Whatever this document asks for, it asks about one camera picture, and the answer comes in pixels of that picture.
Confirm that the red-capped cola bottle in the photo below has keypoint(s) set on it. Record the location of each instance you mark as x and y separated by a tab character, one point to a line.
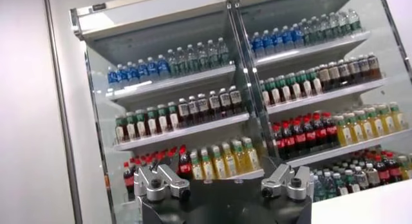
310	136
128	181
331	131
394	169
383	172
320	134
278	145
299	139
185	165
289	142

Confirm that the clear green-tinted water bottle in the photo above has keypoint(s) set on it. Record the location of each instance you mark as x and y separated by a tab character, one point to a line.
172	63
329	188
335	25
344	23
354	21
306	33
318	190
192	58
182	61
222	51
315	30
212	53
202	56
325	28

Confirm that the beige label dark bottle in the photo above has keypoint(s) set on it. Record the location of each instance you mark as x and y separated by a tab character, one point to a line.
324	80
334	77

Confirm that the blue water bottle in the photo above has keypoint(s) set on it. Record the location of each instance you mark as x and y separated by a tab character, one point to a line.
257	45
142	70
153	67
277	41
267	43
163	66
297	36
122	74
287	38
112	77
132	72

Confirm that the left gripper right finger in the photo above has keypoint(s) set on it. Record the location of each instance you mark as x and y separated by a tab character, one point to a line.
305	186

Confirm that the drinks display cabinet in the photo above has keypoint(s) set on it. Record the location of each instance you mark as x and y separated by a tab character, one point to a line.
180	133
322	98

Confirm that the yellow green-capped tea bottle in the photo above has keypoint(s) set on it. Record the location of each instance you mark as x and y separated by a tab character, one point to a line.
365	127
398	118
343	133
251	157
404	169
240	160
387	121
196	169
207	167
229	162
219	164
354	130
375	125

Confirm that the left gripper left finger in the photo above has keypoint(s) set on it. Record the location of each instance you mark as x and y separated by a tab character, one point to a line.
145	180

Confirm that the dark slanted door frame bar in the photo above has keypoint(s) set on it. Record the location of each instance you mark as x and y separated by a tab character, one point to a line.
394	29
64	116

